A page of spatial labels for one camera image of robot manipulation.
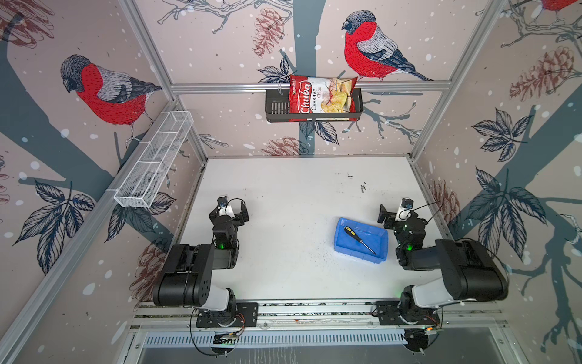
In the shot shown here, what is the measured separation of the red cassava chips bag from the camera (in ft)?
2.86

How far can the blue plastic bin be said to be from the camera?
0.87 meters

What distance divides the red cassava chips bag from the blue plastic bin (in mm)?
472
